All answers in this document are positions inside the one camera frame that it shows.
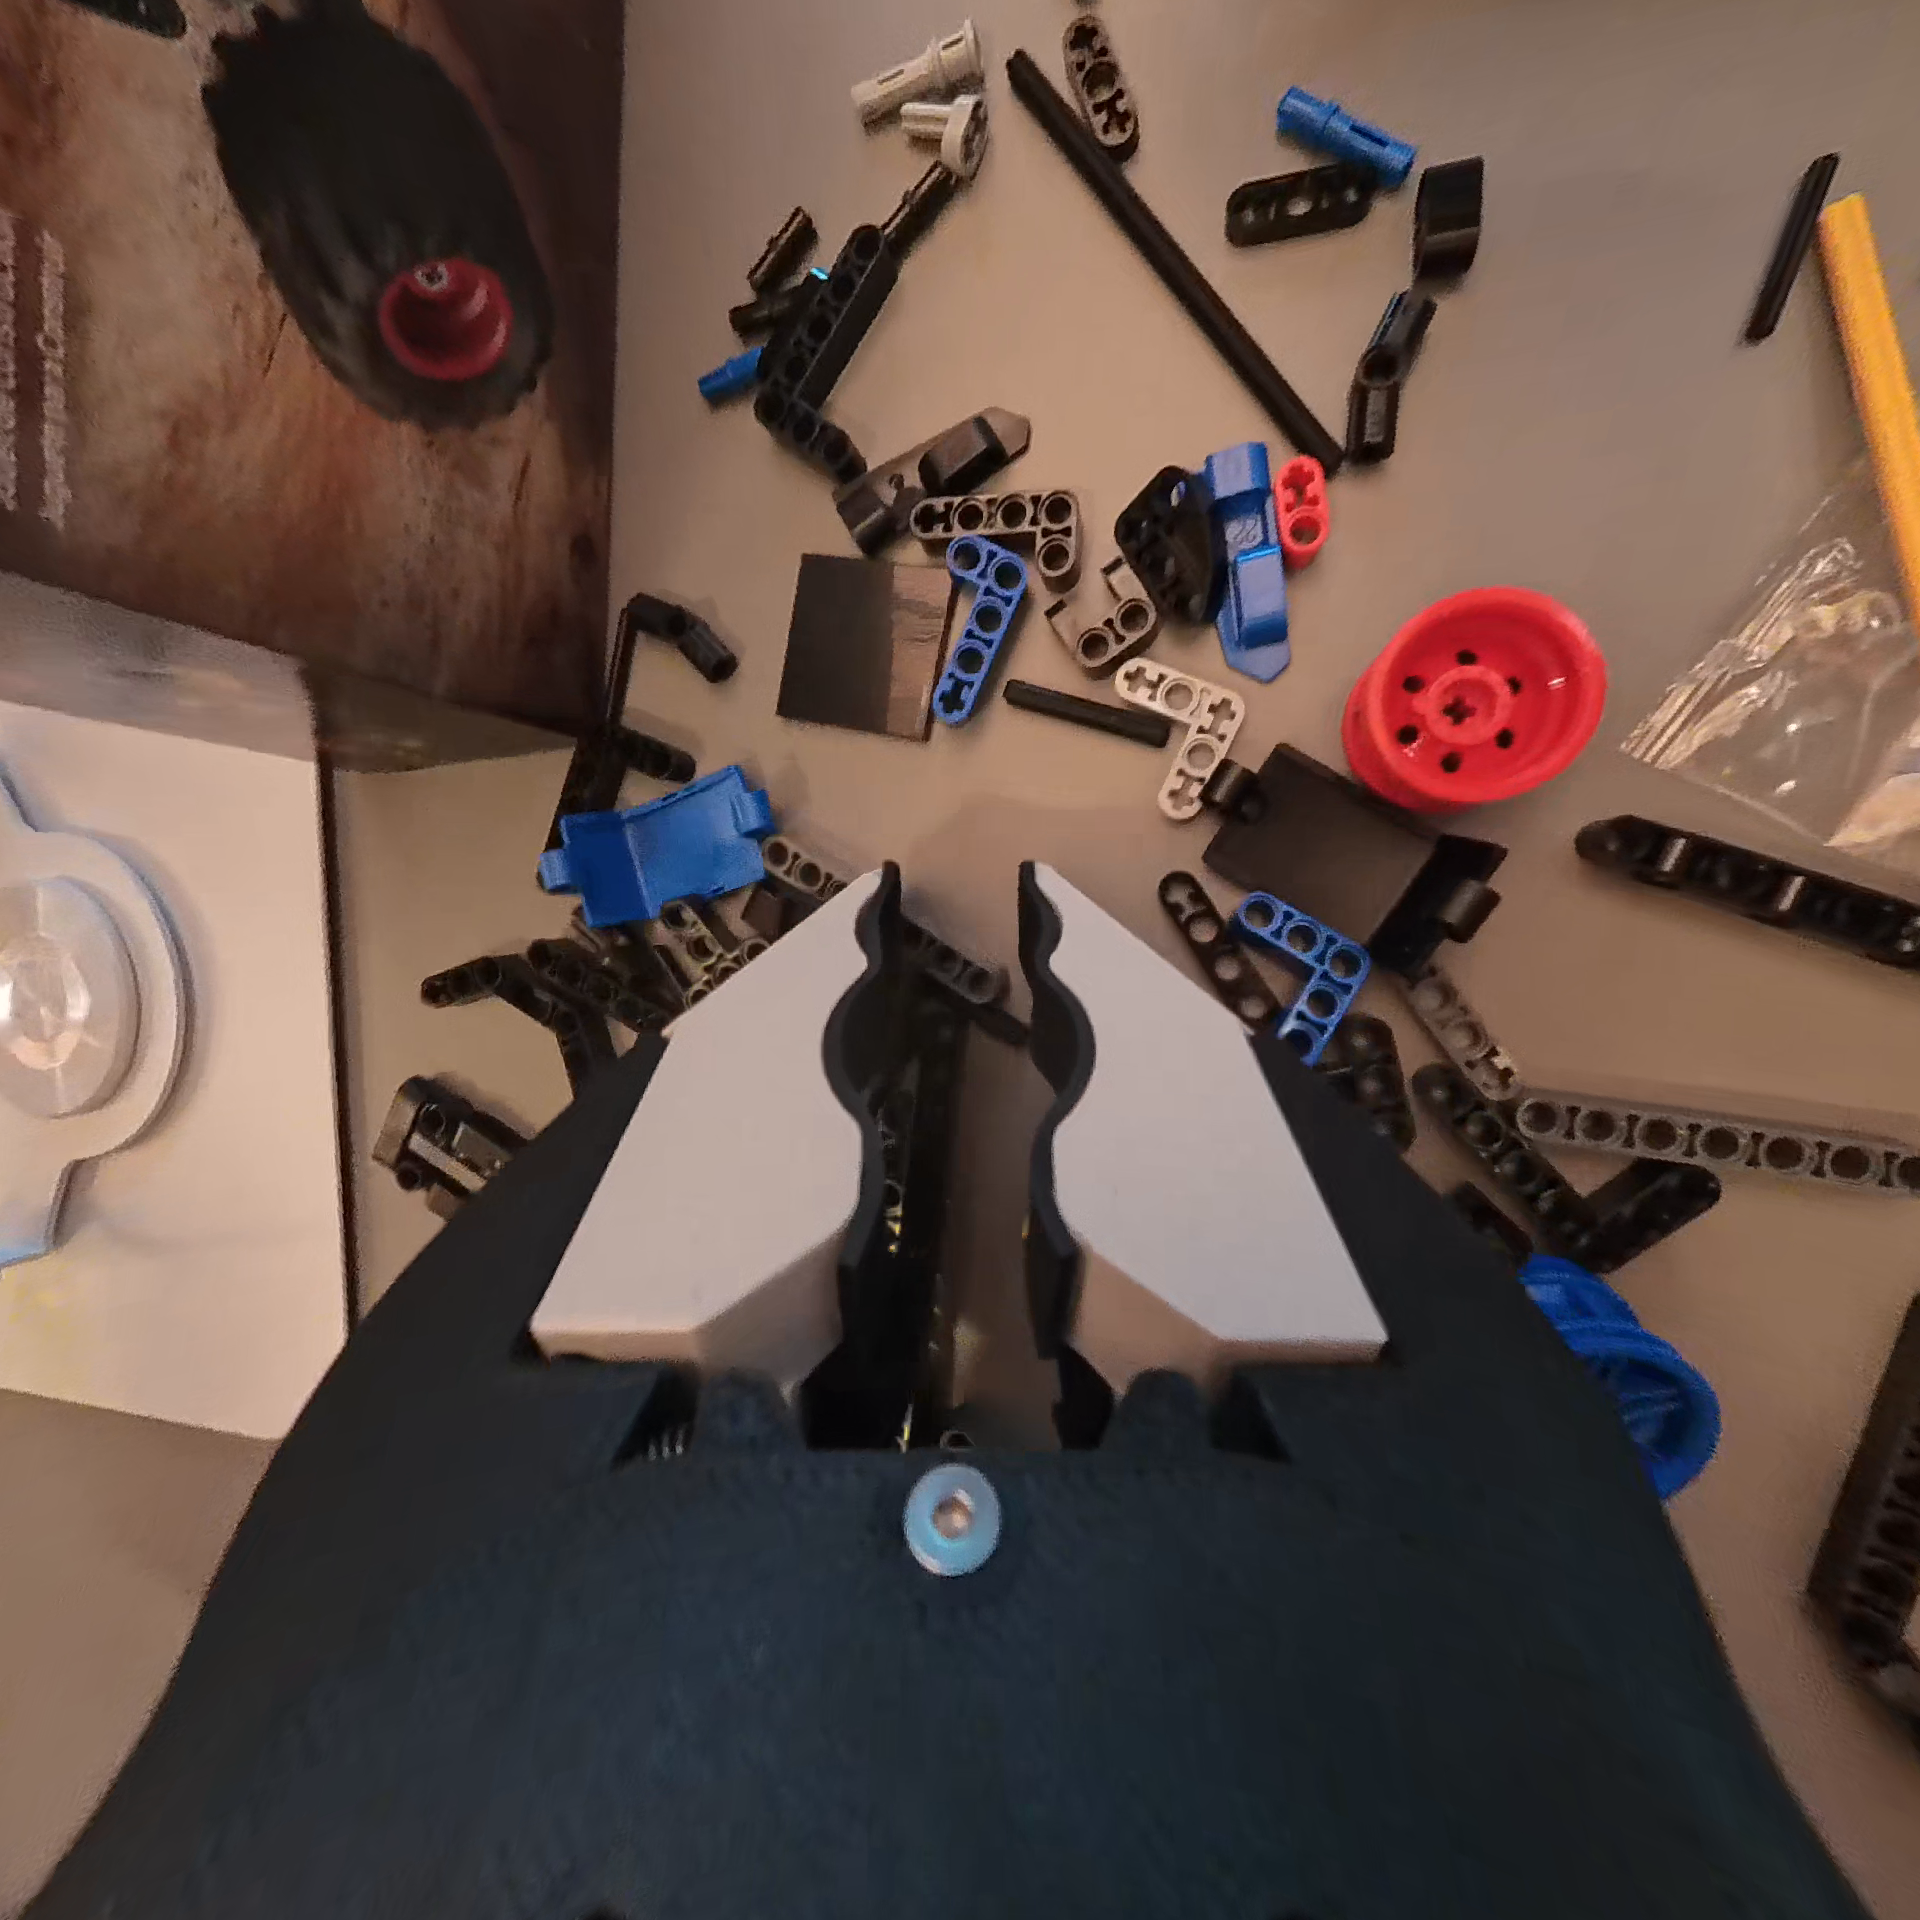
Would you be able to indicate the small red connector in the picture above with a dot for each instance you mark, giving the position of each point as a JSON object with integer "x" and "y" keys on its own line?
{"x": 1301, "y": 542}

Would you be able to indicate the long yellow axle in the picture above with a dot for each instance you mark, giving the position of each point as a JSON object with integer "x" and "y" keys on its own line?
{"x": 1869, "y": 375}

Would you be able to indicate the small black curved piece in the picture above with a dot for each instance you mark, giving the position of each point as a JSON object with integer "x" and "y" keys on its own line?
{"x": 1448, "y": 224}

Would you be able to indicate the black wedge connector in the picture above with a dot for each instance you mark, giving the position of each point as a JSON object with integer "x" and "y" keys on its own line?
{"x": 961, "y": 443}

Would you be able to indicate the pile of black toy beams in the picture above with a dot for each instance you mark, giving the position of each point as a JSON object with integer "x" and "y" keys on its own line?
{"x": 1501, "y": 1184}

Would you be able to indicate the blue angled beam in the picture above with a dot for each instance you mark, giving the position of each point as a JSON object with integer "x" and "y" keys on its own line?
{"x": 1276, "y": 916}

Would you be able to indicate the black flat square tile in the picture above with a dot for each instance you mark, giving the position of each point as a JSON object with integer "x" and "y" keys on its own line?
{"x": 856, "y": 645}

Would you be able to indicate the black beam with blue pin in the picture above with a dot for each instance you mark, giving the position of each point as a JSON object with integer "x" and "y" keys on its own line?
{"x": 862, "y": 247}

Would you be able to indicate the red toy wheel hub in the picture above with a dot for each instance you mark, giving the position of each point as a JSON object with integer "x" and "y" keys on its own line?
{"x": 1381, "y": 735}

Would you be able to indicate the blue fender bracket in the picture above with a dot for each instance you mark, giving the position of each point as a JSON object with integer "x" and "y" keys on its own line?
{"x": 661, "y": 855}

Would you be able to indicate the black rectangular frame piece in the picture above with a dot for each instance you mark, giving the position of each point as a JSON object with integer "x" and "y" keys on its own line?
{"x": 413, "y": 1155}

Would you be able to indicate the black curved slope piece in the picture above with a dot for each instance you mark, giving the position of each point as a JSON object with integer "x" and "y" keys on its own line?
{"x": 1155, "y": 569}

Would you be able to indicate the light grey cross-hole L-beam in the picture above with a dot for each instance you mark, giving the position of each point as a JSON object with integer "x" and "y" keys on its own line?
{"x": 1155, "y": 683}

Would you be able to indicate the long black axle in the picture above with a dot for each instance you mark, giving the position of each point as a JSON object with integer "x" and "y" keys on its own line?
{"x": 1172, "y": 255}

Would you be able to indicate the black bent crank piece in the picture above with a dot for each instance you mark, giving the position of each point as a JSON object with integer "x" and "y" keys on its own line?
{"x": 676, "y": 623}

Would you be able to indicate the clear bag of mixed parts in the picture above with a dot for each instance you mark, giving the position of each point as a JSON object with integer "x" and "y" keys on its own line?
{"x": 1799, "y": 675}

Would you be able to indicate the short black three-hole beam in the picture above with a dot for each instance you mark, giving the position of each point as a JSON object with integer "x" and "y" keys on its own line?
{"x": 1254, "y": 224}

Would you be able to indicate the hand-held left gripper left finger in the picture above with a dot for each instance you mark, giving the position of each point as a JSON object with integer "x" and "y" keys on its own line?
{"x": 704, "y": 1184}

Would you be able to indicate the black toy set box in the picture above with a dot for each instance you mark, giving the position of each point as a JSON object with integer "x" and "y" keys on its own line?
{"x": 300, "y": 451}

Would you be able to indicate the dark grey L-beam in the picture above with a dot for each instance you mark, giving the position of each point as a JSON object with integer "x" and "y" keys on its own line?
{"x": 1073, "y": 638}
{"x": 1069, "y": 556}

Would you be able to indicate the blue curved slope piece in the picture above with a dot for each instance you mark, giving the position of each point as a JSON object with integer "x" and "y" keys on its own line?
{"x": 1254, "y": 615}

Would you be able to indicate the thin short black axle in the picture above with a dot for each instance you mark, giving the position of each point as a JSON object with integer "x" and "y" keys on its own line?
{"x": 1792, "y": 247}

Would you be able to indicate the black angled connector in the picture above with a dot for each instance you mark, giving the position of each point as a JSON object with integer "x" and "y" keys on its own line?
{"x": 1373, "y": 405}

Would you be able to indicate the blue spoked toy wheel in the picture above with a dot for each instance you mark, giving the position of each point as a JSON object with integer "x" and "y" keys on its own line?
{"x": 1622, "y": 1349}

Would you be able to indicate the white booklet stand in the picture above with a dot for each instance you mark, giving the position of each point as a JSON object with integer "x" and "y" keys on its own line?
{"x": 225, "y": 1200}

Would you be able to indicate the black hinged panel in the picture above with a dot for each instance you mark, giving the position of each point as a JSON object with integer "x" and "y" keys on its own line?
{"x": 1320, "y": 840}

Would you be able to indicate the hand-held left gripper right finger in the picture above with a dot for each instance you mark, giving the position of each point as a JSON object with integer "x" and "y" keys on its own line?
{"x": 1215, "y": 1200}

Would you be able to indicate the grey connector pin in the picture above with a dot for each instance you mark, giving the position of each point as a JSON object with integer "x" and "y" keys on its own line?
{"x": 961, "y": 134}
{"x": 916, "y": 77}

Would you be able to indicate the small blue L-beam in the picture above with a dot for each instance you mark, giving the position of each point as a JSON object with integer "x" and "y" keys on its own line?
{"x": 953, "y": 705}

